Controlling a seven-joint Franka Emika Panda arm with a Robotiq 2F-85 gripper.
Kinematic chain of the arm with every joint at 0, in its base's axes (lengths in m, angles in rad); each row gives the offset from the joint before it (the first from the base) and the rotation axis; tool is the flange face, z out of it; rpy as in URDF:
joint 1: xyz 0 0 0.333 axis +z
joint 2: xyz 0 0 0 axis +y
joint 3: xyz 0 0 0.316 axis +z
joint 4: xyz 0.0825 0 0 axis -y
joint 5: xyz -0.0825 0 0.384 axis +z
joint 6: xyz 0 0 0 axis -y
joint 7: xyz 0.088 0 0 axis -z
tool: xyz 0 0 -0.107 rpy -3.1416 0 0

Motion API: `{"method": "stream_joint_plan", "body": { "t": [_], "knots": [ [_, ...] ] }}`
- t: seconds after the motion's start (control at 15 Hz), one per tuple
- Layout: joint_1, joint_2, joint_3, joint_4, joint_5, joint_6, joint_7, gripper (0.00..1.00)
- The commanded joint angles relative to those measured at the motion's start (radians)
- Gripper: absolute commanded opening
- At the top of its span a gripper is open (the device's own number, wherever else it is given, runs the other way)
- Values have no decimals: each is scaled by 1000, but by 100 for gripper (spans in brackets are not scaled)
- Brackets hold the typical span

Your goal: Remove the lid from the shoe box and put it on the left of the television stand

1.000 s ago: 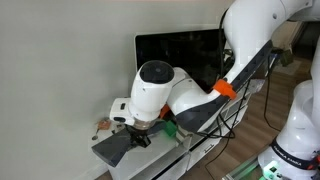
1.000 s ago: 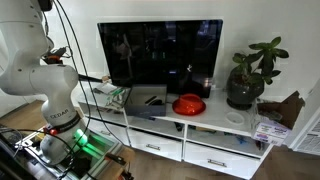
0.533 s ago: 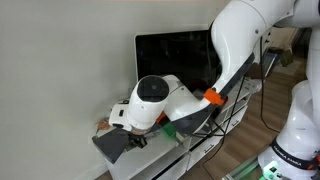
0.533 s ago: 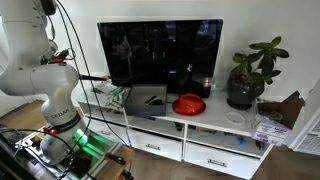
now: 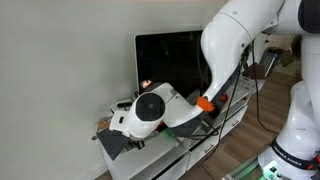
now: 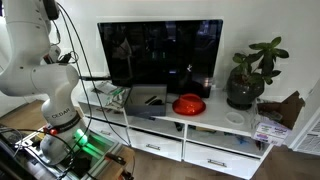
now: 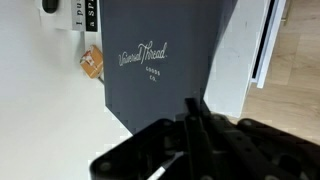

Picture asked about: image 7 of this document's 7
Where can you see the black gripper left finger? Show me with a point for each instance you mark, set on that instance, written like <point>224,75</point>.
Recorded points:
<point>150,153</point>

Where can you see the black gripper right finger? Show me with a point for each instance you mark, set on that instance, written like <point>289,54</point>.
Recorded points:
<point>260,153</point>

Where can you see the navy blue gift box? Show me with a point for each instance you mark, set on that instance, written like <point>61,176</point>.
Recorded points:
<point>150,83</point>

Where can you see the silver spoon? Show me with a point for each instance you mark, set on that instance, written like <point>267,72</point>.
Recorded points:
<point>101,80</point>

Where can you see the black rounded object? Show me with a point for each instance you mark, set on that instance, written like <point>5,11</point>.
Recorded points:
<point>50,6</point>

